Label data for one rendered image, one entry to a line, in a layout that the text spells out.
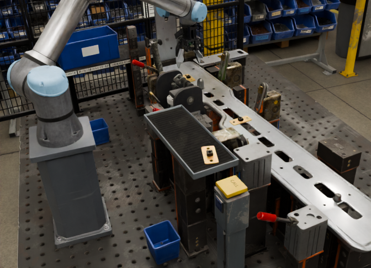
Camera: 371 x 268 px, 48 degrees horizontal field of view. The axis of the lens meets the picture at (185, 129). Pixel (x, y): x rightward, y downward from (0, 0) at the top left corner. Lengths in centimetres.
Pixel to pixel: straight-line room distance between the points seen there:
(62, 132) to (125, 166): 62
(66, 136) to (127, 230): 45
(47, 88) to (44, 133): 17
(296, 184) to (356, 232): 24
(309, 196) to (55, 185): 82
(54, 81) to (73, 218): 51
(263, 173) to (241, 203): 25
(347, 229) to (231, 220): 32
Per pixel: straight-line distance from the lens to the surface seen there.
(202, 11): 168
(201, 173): 111
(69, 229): 161
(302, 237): 114
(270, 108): 176
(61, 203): 152
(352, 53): 452
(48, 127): 140
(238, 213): 110
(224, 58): 200
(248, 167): 126
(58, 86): 135
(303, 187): 134
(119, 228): 166
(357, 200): 133
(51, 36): 149
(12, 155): 359
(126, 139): 215
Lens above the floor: 183
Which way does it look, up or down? 31 degrees down
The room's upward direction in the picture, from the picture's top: 3 degrees counter-clockwise
